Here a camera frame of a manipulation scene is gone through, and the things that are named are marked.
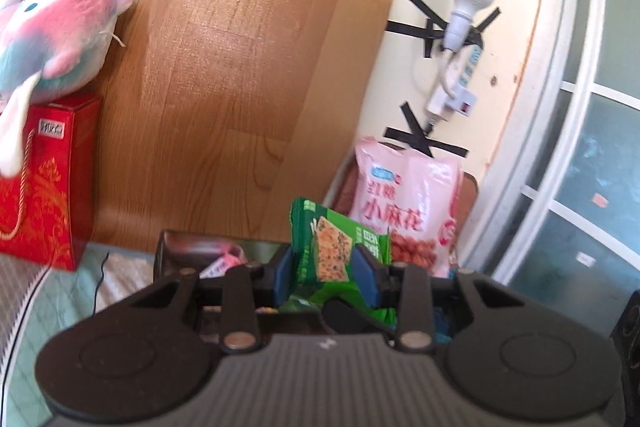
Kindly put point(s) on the teal patterned mat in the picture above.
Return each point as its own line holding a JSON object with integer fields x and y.
{"x": 442, "y": 327}

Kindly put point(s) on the large pink snack bag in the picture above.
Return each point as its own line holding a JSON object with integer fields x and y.
{"x": 400, "y": 197}

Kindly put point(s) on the black printed box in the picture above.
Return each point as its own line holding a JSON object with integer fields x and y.
{"x": 172, "y": 252}

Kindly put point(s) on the pink candy box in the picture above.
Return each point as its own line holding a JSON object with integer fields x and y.
{"x": 225, "y": 263}

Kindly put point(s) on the green cracker packet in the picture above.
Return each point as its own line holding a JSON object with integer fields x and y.
{"x": 330, "y": 257}

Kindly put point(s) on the pastel plush toy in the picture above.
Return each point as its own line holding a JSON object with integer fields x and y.
{"x": 60, "y": 37}

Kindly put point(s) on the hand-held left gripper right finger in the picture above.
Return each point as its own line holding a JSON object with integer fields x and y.
{"x": 367, "y": 279}

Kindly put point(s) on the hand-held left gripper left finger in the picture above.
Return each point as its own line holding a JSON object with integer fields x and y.
{"x": 283, "y": 277}

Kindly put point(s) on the red gift bag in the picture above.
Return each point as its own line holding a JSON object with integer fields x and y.
{"x": 45, "y": 187}

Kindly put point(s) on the light green checked cloth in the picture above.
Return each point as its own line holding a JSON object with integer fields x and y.
{"x": 55, "y": 307}

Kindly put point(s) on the black tape strip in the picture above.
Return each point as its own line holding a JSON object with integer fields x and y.
{"x": 415, "y": 127}
{"x": 430, "y": 47}
{"x": 405, "y": 29}
{"x": 445, "y": 149}
{"x": 425, "y": 7}
{"x": 487, "y": 21}

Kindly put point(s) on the wooden board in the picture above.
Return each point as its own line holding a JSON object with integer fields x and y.
{"x": 225, "y": 57}

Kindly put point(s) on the white window sticker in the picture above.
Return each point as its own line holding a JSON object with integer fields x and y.
{"x": 586, "y": 258}

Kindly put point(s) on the grey quilted cloth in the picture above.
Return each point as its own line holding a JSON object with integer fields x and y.
{"x": 12, "y": 297}

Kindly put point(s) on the orange window sticker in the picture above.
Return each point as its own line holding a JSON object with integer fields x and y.
{"x": 600, "y": 200}

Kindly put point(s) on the white power strip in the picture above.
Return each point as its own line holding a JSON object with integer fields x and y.
{"x": 457, "y": 99}

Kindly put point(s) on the white window frame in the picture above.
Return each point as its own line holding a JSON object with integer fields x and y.
{"x": 550, "y": 107}

